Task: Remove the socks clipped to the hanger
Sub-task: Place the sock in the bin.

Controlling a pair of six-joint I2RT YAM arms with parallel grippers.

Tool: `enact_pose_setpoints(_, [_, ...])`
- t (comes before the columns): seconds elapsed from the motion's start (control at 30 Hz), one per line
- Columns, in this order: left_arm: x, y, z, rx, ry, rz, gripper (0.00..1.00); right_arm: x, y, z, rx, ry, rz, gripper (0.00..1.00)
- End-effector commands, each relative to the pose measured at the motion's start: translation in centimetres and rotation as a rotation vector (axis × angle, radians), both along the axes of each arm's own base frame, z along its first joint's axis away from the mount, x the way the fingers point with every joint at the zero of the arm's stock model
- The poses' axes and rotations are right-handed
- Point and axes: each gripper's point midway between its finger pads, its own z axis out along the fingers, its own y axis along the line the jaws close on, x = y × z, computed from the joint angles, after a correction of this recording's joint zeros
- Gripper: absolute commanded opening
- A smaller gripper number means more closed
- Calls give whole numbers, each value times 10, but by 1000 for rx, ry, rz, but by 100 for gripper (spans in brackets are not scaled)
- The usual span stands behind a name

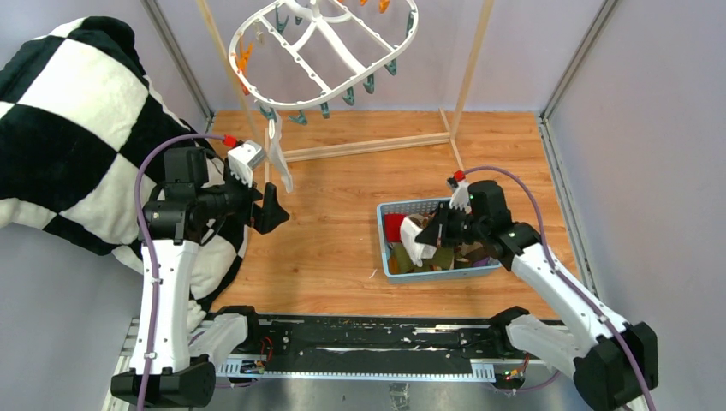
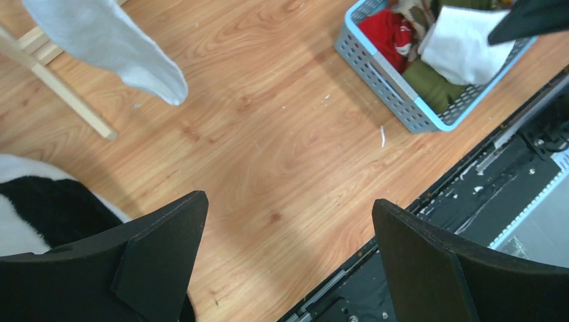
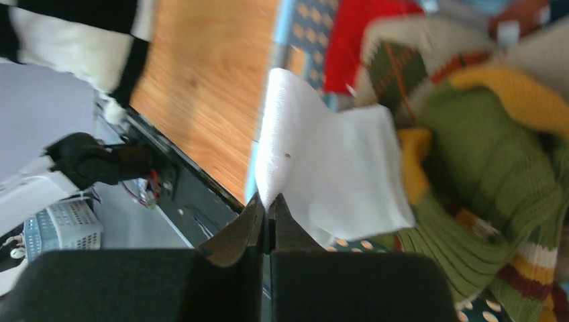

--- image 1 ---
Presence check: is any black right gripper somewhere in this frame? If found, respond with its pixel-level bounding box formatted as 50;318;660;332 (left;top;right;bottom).
416;201;488;248

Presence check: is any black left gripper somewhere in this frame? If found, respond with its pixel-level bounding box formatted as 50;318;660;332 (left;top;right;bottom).
197;160;289;232

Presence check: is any white sock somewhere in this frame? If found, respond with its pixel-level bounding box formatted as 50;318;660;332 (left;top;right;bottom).
266;120;294;193
401;217;437;267

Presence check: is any green brown striped sock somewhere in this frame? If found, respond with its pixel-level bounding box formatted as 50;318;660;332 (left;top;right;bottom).
391;243;458;273

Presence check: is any light blue plastic basket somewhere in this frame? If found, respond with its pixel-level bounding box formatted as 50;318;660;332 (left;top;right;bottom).
376;197;502;283

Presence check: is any red sock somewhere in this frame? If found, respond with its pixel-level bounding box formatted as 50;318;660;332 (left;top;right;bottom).
383;213;407;243

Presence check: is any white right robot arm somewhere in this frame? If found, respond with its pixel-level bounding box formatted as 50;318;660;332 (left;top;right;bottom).
404;176;659;410

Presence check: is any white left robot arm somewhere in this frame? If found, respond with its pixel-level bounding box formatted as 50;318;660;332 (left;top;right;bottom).
110;141;289;410

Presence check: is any white round clip hanger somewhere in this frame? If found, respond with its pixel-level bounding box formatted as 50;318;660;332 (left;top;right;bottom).
225;1;420;125

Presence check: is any black white checkered blanket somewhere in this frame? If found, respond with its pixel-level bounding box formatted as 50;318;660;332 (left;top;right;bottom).
0;15;249;313

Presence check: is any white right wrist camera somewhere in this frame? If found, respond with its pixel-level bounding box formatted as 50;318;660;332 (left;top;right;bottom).
446;170;470;212

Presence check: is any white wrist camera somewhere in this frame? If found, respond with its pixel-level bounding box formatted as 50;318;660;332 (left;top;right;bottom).
446;170;470;212
223;134;266;188

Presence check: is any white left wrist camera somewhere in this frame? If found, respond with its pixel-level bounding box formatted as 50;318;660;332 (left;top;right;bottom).
223;134;266;188

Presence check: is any wooden drying rack frame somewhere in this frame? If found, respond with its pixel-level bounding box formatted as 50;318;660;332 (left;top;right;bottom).
196;1;495;163

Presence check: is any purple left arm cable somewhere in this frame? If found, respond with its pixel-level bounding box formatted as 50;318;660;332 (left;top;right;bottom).
134;134;228;411

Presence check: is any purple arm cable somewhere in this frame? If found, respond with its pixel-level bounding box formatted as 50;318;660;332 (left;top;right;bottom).
461;165;659;411
134;134;228;411

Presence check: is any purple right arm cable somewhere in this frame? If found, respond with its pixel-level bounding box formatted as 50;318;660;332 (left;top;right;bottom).
461;165;659;411

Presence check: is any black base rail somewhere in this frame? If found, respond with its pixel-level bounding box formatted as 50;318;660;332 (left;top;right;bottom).
220;314;531;382

